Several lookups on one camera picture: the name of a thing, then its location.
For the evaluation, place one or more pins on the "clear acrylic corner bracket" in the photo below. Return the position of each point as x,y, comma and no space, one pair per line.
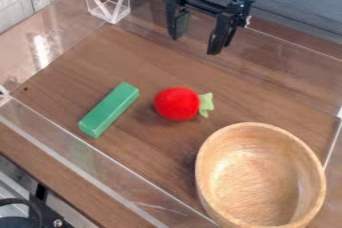
108,10

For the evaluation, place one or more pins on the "clear acrylic front wall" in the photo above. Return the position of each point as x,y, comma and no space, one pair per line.
111,194

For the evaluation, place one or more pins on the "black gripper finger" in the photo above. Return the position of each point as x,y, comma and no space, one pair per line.
221,33
177,18

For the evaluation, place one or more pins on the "brown wooden bowl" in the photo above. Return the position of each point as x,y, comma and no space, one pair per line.
259,178

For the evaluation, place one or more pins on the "black clamp with cable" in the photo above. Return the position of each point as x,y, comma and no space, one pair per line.
29,213

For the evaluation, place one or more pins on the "red plush tomato toy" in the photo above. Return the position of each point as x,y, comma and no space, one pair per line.
179,103

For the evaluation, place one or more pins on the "green rectangular block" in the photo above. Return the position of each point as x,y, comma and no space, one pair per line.
108,110

